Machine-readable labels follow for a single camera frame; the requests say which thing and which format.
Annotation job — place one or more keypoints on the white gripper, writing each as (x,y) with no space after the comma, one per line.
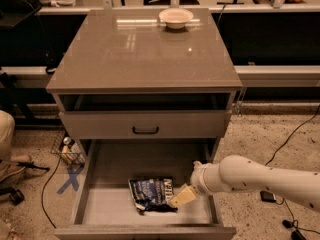
(197,181)

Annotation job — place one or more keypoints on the blue kettle chip bag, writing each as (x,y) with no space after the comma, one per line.
(152,194)

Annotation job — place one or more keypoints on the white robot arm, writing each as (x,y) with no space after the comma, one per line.
(236,173)

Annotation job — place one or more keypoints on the closed grey top drawer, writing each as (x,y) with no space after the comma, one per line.
(118,125)

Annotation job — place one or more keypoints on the open grey middle drawer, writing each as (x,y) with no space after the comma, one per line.
(104,208)

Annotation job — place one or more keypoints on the grey drawer cabinet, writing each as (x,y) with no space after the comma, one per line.
(129,60)

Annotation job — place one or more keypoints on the black power adapter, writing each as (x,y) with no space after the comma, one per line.
(267,197)

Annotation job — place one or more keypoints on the black plug connector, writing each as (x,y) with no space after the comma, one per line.
(295,234)

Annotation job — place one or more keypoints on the black chair caster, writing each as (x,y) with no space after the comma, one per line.
(15,195)

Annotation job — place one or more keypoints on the white bowl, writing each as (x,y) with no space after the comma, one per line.
(175,18)

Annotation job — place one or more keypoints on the person leg beige trousers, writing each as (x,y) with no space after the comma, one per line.
(7,125)

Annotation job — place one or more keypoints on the black drawer handle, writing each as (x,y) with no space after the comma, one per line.
(145,131)

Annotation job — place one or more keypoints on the wire basket with items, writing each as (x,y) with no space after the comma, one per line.
(67,149)

